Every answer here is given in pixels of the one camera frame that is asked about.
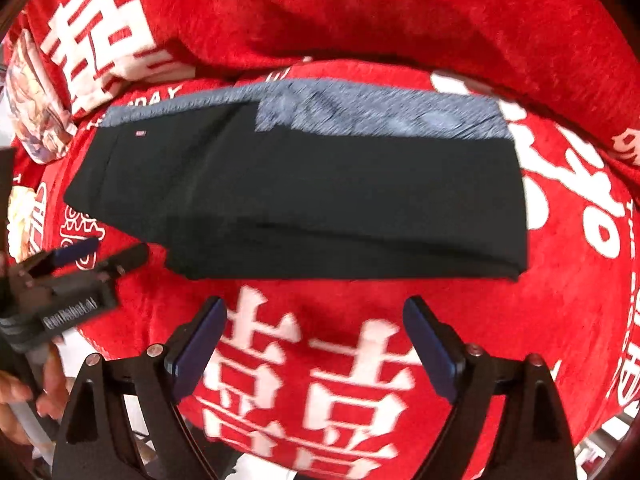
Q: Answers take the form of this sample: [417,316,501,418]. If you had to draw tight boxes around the red printed blanket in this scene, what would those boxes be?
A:
[0,0,640,480]

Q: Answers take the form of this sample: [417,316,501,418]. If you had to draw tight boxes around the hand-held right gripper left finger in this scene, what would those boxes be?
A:
[51,296,228,480]

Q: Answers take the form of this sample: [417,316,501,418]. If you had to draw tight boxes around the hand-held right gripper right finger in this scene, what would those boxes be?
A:
[402,296,578,480]

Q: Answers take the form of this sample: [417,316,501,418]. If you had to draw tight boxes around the pale printed cloth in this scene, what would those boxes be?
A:
[6,185,49,262]

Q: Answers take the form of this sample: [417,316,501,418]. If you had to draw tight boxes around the black pants with blue trim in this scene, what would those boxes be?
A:
[63,78,531,282]

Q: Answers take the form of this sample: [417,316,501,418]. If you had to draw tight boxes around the person's left hand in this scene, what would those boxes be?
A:
[0,344,72,445]

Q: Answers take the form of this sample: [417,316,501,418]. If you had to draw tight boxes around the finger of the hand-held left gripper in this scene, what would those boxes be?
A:
[15,237,101,279]
[55,243,151,287]

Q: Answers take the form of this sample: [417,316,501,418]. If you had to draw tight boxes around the printed cartoon pillow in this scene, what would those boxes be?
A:
[4,27,79,164]

